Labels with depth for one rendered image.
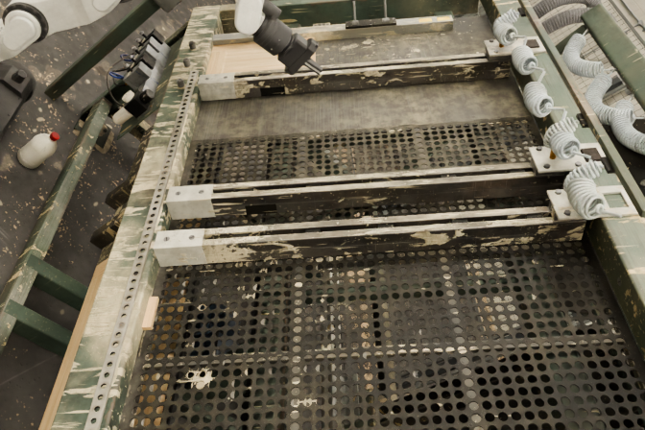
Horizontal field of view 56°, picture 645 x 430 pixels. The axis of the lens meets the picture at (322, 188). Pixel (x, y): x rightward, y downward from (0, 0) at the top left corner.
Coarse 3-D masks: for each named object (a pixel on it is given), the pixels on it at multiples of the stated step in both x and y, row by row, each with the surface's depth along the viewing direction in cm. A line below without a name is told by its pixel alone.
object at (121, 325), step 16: (192, 80) 215; (176, 128) 194; (176, 144) 187; (160, 176) 176; (160, 192) 171; (144, 240) 157; (144, 256) 153; (128, 288) 145; (128, 304) 142; (128, 320) 138; (112, 336) 135; (112, 352) 132; (112, 368) 129; (96, 400) 124; (96, 416) 121
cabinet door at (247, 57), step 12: (216, 48) 238; (228, 48) 237; (240, 48) 237; (252, 48) 236; (216, 60) 231; (228, 60) 231; (240, 60) 230; (252, 60) 229; (264, 60) 228; (276, 60) 228; (216, 72) 224; (228, 72) 224
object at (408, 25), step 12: (336, 24) 240; (396, 24) 236; (408, 24) 235; (420, 24) 235; (432, 24) 235; (444, 24) 235; (216, 36) 241; (228, 36) 240; (240, 36) 239; (252, 36) 238; (312, 36) 238; (324, 36) 238; (336, 36) 238; (348, 36) 238; (360, 36) 238
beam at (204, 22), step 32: (192, 32) 244; (192, 96) 208; (160, 128) 195; (192, 128) 200; (160, 160) 182; (128, 224) 163; (160, 224) 162; (128, 256) 154; (96, 320) 140; (96, 352) 133; (128, 352) 133; (96, 384) 127; (128, 384) 132; (64, 416) 122
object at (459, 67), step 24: (504, 48) 202; (240, 72) 213; (264, 72) 211; (312, 72) 208; (336, 72) 207; (360, 72) 207; (384, 72) 207; (408, 72) 207; (432, 72) 207; (456, 72) 207; (480, 72) 207; (504, 72) 207; (216, 96) 213; (240, 96) 213
